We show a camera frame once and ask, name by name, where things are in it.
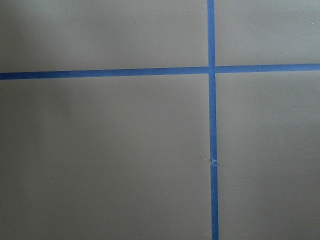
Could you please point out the vertical blue tape strip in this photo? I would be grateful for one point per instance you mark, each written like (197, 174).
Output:
(212, 120)

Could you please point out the horizontal blue tape strip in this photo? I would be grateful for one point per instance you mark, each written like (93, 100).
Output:
(160, 71)

